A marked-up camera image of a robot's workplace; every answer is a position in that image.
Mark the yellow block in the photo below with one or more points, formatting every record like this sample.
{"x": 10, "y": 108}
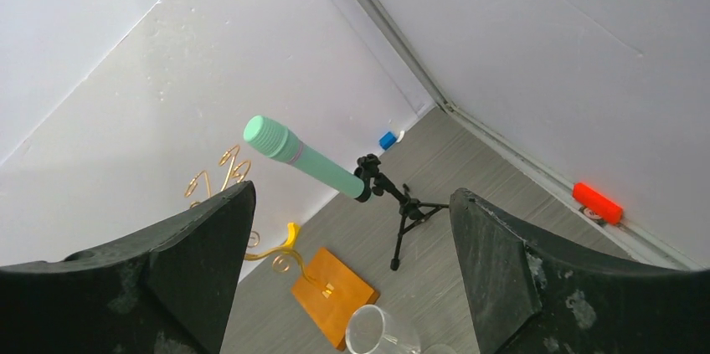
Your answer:
{"x": 293, "y": 233}

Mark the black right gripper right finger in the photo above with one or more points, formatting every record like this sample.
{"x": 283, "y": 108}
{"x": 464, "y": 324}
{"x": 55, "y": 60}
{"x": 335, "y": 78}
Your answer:
{"x": 532, "y": 291}

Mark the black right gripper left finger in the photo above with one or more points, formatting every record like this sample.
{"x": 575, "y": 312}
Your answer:
{"x": 167, "y": 288}

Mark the green microphone on tripod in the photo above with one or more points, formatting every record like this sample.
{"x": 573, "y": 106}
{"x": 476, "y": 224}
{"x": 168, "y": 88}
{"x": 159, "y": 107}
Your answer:
{"x": 279, "y": 143}

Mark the gold wire glass rack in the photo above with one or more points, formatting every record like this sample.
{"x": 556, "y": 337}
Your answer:
{"x": 327, "y": 290}

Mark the small blue block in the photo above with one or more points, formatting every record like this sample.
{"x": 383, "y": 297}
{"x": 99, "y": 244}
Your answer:
{"x": 387, "y": 140}

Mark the clear wine glass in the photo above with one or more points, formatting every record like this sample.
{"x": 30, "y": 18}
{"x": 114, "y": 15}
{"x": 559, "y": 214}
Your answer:
{"x": 372, "y": 330}

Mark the red block at wall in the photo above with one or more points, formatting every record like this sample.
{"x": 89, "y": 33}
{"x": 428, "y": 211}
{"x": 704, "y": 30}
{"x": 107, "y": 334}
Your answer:
{"x": 602, "y": 207}

